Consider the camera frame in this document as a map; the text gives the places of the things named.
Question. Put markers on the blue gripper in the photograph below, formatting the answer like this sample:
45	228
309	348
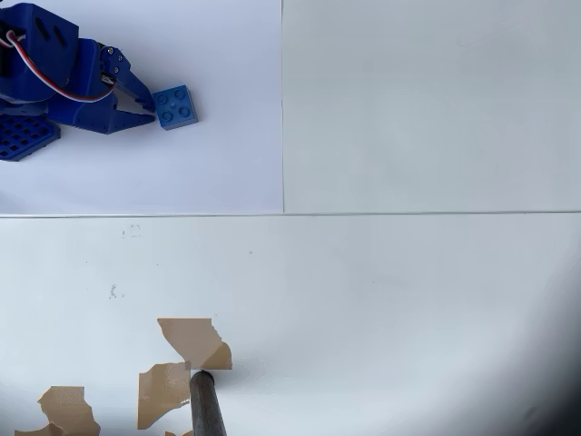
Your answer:
96	114

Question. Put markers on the blue lego brick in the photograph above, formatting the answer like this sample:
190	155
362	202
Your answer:
174	106

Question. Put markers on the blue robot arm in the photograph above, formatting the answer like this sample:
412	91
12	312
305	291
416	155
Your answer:
41	54

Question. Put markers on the white paper sheet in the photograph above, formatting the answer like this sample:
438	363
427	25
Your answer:
181	172

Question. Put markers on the dark metal rod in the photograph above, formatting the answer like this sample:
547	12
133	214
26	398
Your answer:
206	404

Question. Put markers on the blue grid base plate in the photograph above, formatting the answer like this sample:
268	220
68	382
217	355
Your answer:
22	136

